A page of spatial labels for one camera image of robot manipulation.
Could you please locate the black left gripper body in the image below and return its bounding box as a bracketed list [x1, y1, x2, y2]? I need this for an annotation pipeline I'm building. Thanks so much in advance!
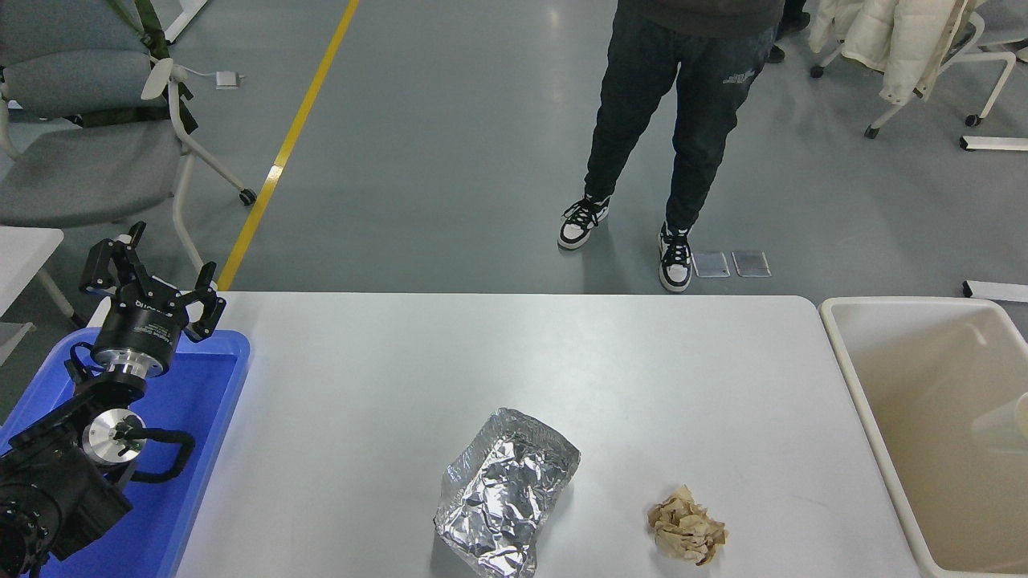
[92, 295, 192, 372]

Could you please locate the silver foil tray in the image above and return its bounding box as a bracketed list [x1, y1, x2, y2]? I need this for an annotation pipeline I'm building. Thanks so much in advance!
[434, 407, 581, 578]

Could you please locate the tan paper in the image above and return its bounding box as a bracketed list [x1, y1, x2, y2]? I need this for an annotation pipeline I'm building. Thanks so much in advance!
[647, 484, 728, 567]

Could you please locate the white paper cup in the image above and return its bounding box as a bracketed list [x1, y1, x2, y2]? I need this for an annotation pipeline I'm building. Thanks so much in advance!
[972, 392, 1028, 454]

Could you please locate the small white side table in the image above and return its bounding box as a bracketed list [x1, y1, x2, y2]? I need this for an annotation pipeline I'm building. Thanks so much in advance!
[0, 227, 83, 364]

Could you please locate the blue plastic tray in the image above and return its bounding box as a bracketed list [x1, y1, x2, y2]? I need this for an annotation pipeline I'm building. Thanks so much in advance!
[0, 328, 251, 578]

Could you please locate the grey office chair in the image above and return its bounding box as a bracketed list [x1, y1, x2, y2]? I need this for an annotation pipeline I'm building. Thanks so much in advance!
[0, 0, 258, 274]

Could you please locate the white table leg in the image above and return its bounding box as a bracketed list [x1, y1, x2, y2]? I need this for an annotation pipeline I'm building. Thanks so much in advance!
[163, 0, 208, 44]

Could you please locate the cream padded coat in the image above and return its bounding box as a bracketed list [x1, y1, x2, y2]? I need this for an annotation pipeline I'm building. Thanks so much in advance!
[807, 0, 985, 105]

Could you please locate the large pale plastic bin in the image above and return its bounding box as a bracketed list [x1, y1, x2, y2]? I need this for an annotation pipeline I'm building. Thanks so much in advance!
[818, 295, 1028, 578]

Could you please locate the white wheeled chair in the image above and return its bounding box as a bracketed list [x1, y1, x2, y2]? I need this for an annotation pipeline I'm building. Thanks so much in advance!
[810, 0, 1028, 139]

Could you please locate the dark green strap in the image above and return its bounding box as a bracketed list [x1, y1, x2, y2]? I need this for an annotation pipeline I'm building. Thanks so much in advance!
[80, 0, 198, 134]

